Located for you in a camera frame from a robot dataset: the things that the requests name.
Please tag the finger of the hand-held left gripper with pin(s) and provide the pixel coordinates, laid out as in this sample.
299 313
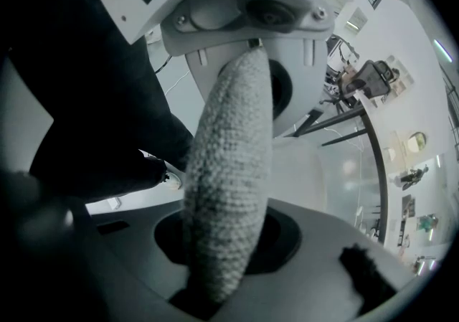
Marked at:
305 80

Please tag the grey marble table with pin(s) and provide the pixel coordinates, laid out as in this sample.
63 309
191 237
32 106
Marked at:
383 188

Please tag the oval wall mirror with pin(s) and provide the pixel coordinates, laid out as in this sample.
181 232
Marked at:
416 141

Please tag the rectangular ceiling light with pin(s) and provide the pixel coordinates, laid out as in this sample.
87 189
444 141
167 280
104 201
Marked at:
443 49

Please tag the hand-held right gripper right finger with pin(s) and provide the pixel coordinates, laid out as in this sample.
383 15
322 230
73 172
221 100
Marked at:
315 259

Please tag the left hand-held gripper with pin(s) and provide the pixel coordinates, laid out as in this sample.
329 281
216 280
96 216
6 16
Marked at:
161 8

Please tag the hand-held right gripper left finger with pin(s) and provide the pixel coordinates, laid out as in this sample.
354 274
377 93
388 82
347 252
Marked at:
136 241

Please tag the black mesh office chair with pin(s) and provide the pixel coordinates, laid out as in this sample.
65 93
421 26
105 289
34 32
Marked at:
369 80

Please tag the white shelf cabinet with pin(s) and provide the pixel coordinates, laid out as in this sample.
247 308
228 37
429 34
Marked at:
403 82

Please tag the grey chair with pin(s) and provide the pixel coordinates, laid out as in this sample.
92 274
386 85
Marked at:
226 170

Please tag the person's black clothing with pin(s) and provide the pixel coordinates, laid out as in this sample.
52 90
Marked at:
107 98

